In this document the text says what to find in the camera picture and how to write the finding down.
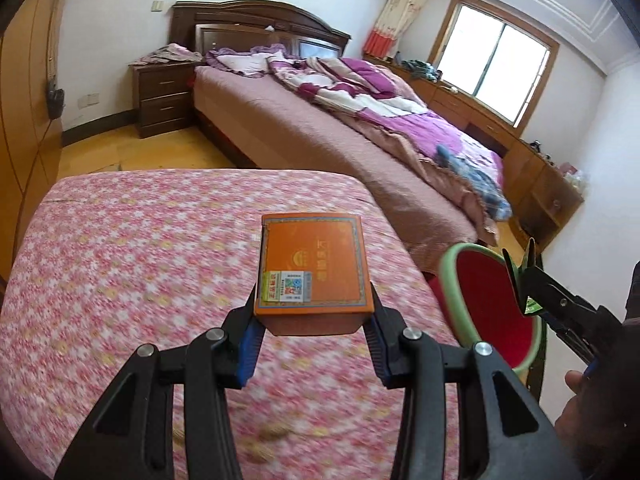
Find patterned curtain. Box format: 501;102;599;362
364;0;433;61

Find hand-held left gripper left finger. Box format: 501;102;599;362
54;287;266;480

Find orange cardboard box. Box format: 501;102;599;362
253;212;376;337

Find nut shell crumbs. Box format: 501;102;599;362
247;420;296;461

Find wooden framed window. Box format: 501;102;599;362
429;0;560;131

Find black hanging bag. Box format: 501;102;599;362
46;87;66;120

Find dark wooden nightstand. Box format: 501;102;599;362
129;60;203;140

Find long wooden cabinet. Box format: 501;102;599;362
362;52;586;248

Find thin black cable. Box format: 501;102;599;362
25;119;53;201

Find person's right hand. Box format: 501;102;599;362
555;369;640;466

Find wooden wardrobe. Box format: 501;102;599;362
0;0;76;281

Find blue green cloth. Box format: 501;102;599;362
400;59;443;82

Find pile of pale clothes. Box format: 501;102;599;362
131;43;203;67

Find purple ruffled pillow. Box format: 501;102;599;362
205;45;286;78

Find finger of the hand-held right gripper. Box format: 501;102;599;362
502;237;601;321
540;311;601;366

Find bed with purple quilt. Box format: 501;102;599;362
192;65;506;266

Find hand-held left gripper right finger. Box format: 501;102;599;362
362;285;583;480

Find purple patchwork quilt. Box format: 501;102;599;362
265;55;511;246

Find blue plaid garment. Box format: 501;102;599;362
435;145;511;221

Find dark wooden headboard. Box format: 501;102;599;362
171;0;352;58

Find green rimmed red bin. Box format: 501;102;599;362
438;242;546;378

